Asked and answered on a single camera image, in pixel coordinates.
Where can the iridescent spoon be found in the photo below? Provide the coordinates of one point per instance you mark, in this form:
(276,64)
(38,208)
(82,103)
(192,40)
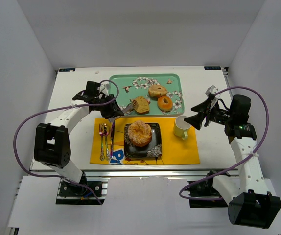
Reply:
(106,132)

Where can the green floral tray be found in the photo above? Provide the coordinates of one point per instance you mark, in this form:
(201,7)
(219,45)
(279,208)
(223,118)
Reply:
(134,85)

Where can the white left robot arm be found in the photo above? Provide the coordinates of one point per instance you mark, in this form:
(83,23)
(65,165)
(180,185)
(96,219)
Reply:
(52,144)

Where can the black floral square plate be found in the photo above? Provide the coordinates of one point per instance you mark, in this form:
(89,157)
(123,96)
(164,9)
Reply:
(152,150)

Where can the blue label sticker left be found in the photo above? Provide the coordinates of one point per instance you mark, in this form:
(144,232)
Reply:
(66,70)

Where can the blue label sticker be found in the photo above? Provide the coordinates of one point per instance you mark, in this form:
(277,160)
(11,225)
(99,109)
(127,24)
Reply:
(212,67)
(66,70)

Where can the large sugared ring bread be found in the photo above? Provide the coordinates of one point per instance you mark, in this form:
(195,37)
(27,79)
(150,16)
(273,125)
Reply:
(140,133)

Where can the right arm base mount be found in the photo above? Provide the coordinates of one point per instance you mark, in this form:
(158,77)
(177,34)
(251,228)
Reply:
(205,190)

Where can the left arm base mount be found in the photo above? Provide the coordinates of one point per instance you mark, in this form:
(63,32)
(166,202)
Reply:
(70,194)

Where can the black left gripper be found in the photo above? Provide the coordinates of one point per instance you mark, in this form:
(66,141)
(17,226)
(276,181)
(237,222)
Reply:
(110,107)

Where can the pale yellow mug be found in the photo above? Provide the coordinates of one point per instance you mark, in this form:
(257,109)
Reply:
(181,127)

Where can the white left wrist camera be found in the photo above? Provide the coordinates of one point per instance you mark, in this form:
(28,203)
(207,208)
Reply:
(104,88)

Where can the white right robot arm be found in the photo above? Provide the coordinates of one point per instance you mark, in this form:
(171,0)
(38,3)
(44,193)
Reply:
(250,203)

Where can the brown bread slice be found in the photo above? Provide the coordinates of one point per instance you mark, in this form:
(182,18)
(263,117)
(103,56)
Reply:
(140,105)

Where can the small glazed donut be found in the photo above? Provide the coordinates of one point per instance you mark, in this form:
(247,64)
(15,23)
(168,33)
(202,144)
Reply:
(164,103)

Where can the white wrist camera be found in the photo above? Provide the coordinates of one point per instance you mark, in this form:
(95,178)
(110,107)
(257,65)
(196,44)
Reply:
(211,94)
(104,88)

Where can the yellow placemat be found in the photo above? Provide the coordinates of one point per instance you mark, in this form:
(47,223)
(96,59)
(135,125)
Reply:
(175,150)

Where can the iridescent fork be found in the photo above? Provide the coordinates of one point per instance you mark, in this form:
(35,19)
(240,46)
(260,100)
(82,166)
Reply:
(101,133)

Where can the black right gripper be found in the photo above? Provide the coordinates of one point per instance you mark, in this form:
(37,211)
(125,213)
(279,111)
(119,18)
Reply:
(209,112)

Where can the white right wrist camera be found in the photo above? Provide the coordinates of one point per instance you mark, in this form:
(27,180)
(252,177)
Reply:
(211,94)

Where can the silver metal tongs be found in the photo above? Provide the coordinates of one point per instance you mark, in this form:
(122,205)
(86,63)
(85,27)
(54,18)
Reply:
(128,107)

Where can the iridescent knife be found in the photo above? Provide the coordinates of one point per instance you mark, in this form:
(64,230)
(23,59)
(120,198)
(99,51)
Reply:
(112,139)

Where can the blue label sticker right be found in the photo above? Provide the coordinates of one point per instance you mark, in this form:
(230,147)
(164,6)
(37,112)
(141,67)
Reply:
(212,67)

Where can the aluminium table rail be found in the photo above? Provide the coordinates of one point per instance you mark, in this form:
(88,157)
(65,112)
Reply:
(146,173)

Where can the chocolate chip bagel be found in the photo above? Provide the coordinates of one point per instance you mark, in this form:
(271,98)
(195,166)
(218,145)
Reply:
(157,91)

